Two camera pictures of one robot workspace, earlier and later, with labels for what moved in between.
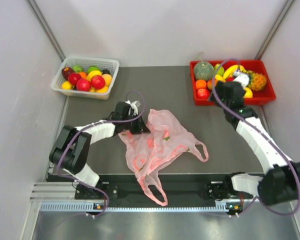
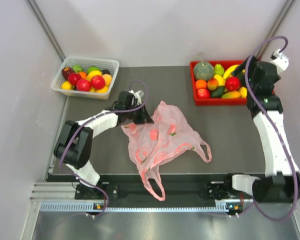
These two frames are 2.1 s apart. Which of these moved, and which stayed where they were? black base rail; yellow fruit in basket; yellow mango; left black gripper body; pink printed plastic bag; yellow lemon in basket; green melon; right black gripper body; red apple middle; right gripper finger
Moved: left black gripper body; right black gripper body; right gripper finger; pink printed plastic bag
Stayed: yellow fruit in basket; red apple middle; yellow mango; green melon; black base rail; yellow lemon in basket
